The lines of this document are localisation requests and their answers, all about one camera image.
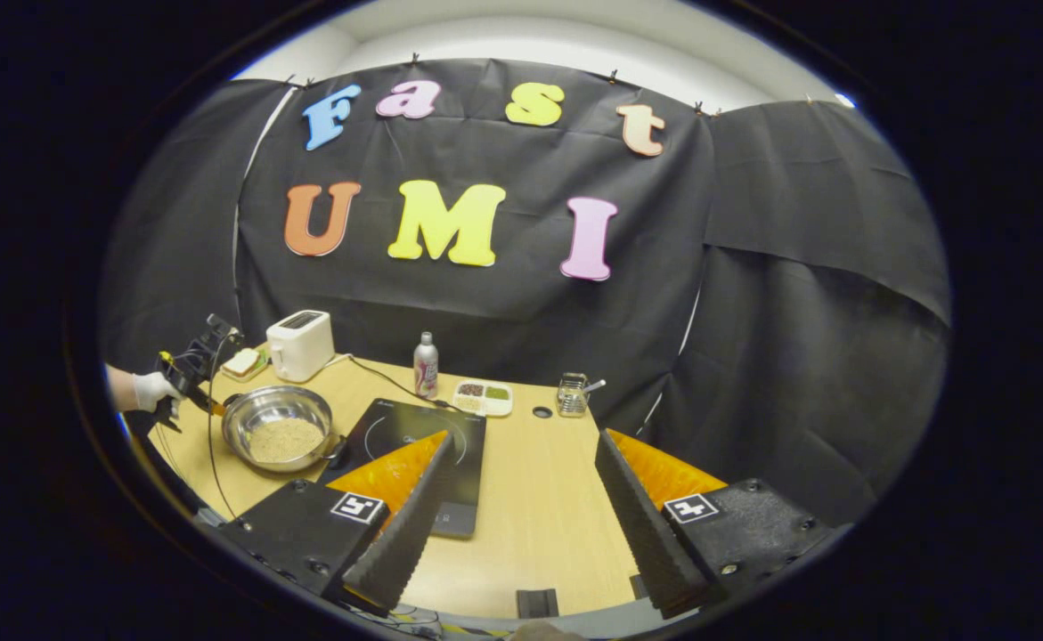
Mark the white divided tray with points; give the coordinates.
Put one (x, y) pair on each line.
(483, 410)

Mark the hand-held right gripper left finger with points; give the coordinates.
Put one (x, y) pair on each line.
(405, 534)

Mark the small green plate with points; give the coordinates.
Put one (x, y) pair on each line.
(262, 363)

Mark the white toaster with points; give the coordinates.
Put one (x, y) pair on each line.
(300, 347)

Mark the black induction cooktop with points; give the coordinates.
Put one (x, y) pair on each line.
(405, 418)

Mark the stainless steel pot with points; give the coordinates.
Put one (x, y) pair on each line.
(276, 405)

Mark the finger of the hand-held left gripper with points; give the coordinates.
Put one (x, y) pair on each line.
(209, 407)

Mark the pile of pale beans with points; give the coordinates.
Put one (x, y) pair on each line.
(285, 441)

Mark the silver drink bottle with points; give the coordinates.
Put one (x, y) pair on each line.
(426, 369)

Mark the metal spoon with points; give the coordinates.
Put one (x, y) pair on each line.
(594, 386)

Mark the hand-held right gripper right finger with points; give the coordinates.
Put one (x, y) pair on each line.
(637, 525)

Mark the heap of green beans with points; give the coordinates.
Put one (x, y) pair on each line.
(497, 393)

